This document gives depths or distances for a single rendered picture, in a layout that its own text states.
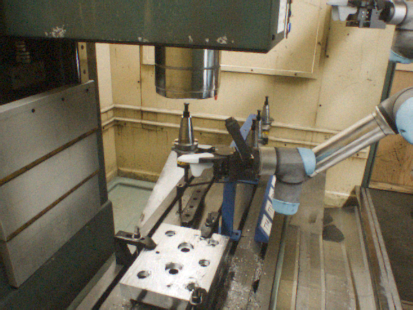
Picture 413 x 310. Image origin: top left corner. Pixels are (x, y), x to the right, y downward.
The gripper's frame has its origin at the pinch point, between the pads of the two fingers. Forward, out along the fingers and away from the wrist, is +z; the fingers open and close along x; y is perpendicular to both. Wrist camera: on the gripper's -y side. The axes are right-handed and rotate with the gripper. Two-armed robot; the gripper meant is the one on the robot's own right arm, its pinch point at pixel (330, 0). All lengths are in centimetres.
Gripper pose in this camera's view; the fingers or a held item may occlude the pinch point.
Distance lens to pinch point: 115.8
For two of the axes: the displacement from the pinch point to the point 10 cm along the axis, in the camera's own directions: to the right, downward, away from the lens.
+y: -0.3, 9.2, 3.8
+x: -2.4, -3.8, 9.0
